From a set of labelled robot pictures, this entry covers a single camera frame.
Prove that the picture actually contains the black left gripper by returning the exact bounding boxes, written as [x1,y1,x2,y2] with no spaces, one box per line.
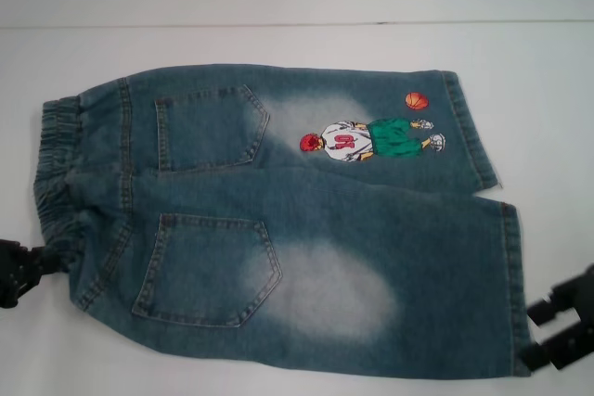
[0,237,71,310]

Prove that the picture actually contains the blue denim shorts basketball print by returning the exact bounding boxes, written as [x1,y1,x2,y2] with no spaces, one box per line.
[30,70,534,386]

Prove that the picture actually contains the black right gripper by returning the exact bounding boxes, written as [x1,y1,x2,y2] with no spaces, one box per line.
[519,263,594,372]

